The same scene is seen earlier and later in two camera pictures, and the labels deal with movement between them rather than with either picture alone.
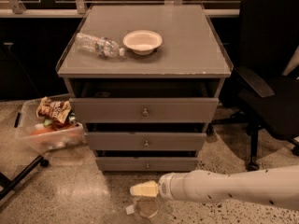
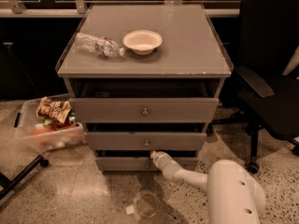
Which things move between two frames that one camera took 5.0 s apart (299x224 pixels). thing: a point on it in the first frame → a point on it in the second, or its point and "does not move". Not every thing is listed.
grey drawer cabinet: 145,80 does not move
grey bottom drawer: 148,163 does not move
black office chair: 268,38 does not move
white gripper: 165,187 → 161,159
